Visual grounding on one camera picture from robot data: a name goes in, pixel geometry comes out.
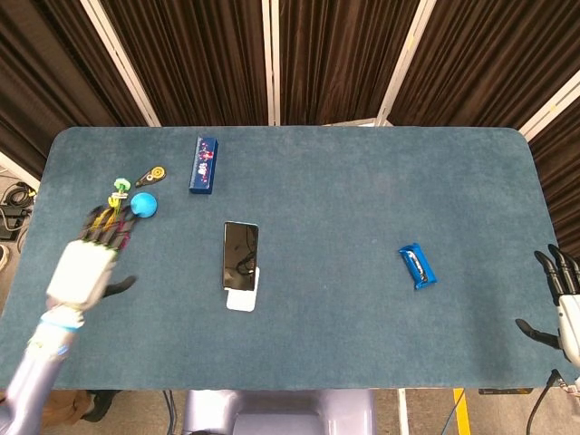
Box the black power adapter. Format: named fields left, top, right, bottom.
left=0, top=205, right=33, bottom=241

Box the blue snack bar wrapper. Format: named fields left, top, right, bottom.
left=398, top=243, right=438, bottom=291

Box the yellow floor tape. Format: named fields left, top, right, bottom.
left=452, top=387, right=471, bottom=435

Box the white rectangular plastic block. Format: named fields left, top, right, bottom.
left=225, top=266, right=262, bottom=313

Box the brown bag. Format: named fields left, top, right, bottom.
left=40, top=389, right=96, bottom=427

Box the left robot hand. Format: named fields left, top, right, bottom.
left=45, top=203, right=142, bottom=314

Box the colourful feather toy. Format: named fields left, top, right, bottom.
left=88, top=177, right=135, bottom=251

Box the black correction tape dispenser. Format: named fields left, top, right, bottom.
left=134, top=166, right=168, bottom=189

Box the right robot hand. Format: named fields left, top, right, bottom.
left=515, top=243, right=580, bottom=370

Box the black cable bundle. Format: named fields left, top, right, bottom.
left=1, top=180, right=38, bottom=208

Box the blue ball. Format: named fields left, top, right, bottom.
left=130, top=191, right=160, bottom=218

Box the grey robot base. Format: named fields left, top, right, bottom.
left=180, top=388, right=377, bottom=435

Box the black smartphone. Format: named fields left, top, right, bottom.
left=220, top=220, right=260, bottom=292

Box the blue table mat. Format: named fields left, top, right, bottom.
left=0, top=125, right=573, bottom=392

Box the dark blue rectangular box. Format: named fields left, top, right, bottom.
left=188, top=135, right=221, bottom=197

